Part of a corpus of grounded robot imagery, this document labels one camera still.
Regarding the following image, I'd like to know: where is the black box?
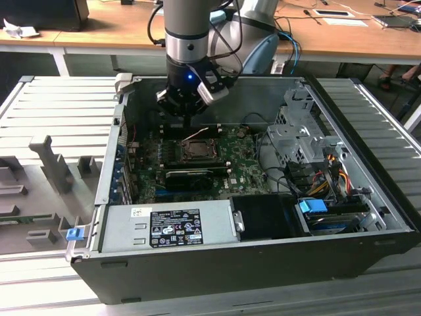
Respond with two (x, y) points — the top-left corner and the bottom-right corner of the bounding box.
(0, 0), (89, 32)

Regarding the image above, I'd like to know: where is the silver metal drive cage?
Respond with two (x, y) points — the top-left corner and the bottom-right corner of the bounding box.
(265, 86), (333, 175)

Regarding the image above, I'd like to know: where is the CPU socket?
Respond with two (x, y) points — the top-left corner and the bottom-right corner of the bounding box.
(176, 138), (220, 163)

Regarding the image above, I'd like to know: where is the crumpled white paper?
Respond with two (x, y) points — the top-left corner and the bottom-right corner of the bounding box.
(3, 18), (40, 39)

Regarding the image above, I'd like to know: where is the metal socket cover frame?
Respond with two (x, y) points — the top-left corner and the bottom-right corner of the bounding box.
(179, 140), (220, 161)

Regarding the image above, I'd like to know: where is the blue disk carrier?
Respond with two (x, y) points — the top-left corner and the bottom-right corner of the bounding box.
(295, 198), (330, 220)

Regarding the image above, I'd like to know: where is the black PC case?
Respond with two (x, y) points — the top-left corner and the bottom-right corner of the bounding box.
(67, 74), (421, 305)

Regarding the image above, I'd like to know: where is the black wire connector cluster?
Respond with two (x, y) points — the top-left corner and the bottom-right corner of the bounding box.
(284, 163), (312, 194)

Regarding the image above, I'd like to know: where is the grey power supply unit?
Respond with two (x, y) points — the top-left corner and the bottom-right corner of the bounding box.
(98, 199), (237, 253)

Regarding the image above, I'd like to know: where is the green RAM stick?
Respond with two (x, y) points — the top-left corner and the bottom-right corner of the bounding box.
(0, 213), (53, 224)

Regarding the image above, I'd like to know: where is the coloured power wire bundle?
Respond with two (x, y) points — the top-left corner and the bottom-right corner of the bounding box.
(309, 156), (351, 198)

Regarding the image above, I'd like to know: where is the thick black cable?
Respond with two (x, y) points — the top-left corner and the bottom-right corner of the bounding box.
(255, 131), (295, 195)

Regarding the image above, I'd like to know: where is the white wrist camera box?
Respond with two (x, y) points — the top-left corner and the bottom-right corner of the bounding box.
(197, 82), (230, 107)

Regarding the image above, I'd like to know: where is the hard disk drive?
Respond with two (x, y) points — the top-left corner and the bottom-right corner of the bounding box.
(309, 213), (359, 235)

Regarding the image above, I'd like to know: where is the dark tablet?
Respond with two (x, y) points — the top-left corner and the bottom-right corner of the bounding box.
(373, 14), (417, 30)

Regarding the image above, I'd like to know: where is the grey parts rack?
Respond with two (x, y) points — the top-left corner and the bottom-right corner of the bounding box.
(0, 134), (106, 256)

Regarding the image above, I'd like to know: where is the thin black wire loop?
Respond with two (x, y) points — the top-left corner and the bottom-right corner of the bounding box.
(241, 113), (276, 132)

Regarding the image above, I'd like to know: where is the wooden desk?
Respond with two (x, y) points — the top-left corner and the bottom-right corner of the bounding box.
(0, 0), (421, 76)

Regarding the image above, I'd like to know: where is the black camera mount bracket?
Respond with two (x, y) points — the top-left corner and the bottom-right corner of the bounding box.
(199, 65), (228, 92)

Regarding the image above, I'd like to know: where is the person's bare leg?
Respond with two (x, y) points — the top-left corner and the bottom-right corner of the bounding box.
(378, 64), (421, 92)

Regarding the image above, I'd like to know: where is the small CPU plate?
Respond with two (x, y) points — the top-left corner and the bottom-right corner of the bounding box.
(187, 141), (212, 156)

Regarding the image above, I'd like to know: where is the grey plastic case latch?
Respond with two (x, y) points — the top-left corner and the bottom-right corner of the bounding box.
(114, 72), (134, 96)

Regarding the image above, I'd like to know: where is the blue cable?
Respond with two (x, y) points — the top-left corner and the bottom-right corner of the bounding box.
(279, 31), (302, 64)

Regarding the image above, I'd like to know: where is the green motherboard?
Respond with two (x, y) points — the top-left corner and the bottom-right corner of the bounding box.
(131, 126), (274, 205)

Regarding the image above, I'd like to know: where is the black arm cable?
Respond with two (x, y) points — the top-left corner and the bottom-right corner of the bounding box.
(147, 5), (168, 47)

